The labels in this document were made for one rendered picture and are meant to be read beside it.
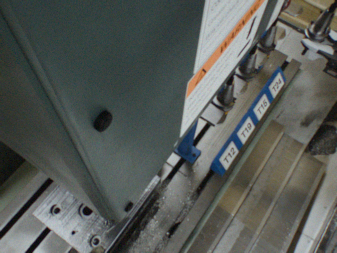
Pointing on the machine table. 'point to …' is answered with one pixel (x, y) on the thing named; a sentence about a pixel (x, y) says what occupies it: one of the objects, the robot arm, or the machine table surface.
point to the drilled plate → (40, 213)
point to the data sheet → (217, 25)
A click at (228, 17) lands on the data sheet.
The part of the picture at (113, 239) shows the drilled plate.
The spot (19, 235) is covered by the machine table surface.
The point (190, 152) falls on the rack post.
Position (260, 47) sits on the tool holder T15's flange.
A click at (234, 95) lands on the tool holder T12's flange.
